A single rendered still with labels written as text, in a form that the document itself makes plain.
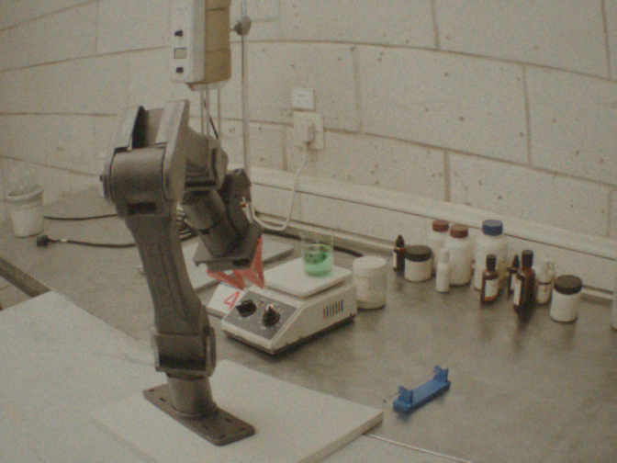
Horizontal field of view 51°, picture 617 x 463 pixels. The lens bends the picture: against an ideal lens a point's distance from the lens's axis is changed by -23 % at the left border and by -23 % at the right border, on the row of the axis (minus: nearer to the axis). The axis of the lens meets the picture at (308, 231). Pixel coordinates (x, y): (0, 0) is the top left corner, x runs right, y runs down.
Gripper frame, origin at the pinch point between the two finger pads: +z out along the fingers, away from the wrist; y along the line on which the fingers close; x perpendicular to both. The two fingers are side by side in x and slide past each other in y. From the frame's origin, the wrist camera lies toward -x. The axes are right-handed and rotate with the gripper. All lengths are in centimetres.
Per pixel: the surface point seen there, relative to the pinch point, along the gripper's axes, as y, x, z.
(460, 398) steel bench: -33.7, 17.8, 12.1
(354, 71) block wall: -4, -65, 5
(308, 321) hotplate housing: -5.3, -0.2, 10.5
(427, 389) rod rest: -28.3, 16.1, 10.6
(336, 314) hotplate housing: -7.6, -4.7, 14.5
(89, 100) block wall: 105, -105, 11
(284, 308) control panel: -2.2, -0.8, 7.2
